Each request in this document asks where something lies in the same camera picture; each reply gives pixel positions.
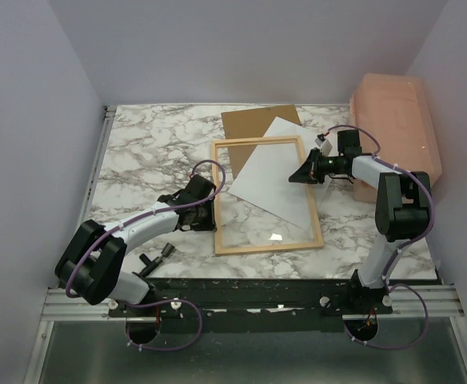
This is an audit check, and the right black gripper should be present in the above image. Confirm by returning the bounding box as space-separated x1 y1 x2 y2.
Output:
289 149 340 186

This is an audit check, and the light wooden picture frame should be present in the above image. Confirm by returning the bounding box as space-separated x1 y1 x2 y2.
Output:
211 135 324 256

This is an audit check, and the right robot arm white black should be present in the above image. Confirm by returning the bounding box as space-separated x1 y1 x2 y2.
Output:
289 124 435 314

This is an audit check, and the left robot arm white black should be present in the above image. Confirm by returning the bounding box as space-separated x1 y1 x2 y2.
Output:
54 174 216 316

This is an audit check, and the white photo paper sheet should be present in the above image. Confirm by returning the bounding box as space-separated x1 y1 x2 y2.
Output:
228 118 331 230

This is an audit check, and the brown cardboard backing board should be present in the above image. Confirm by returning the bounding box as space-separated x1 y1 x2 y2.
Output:
222 105 301 178

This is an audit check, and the translucent pink plastic box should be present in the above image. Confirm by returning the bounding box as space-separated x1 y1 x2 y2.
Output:
349 74 442 184

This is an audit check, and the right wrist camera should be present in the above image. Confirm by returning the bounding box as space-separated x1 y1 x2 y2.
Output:
315 134 334 157

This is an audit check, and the black T-handle tool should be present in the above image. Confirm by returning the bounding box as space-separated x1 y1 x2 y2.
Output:
138 243 175 278

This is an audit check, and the black mounting base rail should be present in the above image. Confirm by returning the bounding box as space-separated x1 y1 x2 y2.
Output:
109 278 393 334

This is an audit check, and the aluminium extrusion rail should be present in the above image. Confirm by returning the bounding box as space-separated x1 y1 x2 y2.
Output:
41 289 110 322

